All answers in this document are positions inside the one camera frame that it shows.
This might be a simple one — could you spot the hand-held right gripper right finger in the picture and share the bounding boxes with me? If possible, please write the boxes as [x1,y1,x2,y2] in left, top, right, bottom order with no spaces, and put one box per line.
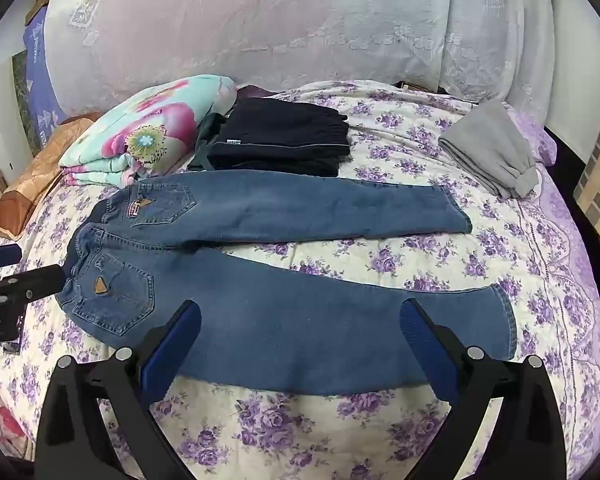
[399,298,567,480]

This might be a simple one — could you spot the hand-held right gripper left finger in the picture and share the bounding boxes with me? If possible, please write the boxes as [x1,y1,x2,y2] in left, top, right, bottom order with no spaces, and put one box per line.
[34,299,202,480]

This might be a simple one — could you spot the blue denim pants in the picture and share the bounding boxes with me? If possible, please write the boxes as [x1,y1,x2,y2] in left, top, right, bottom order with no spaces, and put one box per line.
[55,168,518,397]

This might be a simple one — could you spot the folded grey pants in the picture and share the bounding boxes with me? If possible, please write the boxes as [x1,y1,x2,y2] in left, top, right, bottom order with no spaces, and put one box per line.
[438,98,540,200]

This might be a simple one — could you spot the folded dark navy pants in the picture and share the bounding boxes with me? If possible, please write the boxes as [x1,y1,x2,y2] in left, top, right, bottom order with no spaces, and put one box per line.
[214,97,351,178]

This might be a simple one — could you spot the purple floral bed quilt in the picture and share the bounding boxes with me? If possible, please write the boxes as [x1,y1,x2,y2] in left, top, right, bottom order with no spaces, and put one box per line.
[0,79,600,480]

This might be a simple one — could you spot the orange brown pillow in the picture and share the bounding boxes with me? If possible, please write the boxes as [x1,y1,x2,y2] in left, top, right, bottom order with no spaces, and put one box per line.
[0,114,101,240]

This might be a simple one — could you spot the blue patterned headboard cushion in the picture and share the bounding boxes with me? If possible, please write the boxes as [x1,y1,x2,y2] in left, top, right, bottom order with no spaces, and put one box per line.
[22,6,70,147]

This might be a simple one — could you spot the folded floral blanket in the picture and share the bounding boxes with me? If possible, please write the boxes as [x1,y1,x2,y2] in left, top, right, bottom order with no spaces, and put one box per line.
[59,74,238,187]

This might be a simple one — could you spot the dark green garment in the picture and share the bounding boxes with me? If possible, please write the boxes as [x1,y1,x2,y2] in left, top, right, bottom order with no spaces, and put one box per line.
[187,113,230,171]

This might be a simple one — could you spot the wooden slatted furniture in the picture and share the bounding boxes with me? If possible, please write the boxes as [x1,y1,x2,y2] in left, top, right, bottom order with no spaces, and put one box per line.
[573,35,600,239]

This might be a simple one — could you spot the large pale embossed pillow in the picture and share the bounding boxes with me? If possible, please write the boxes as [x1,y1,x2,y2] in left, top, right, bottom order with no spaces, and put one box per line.
[44,0,556,119]

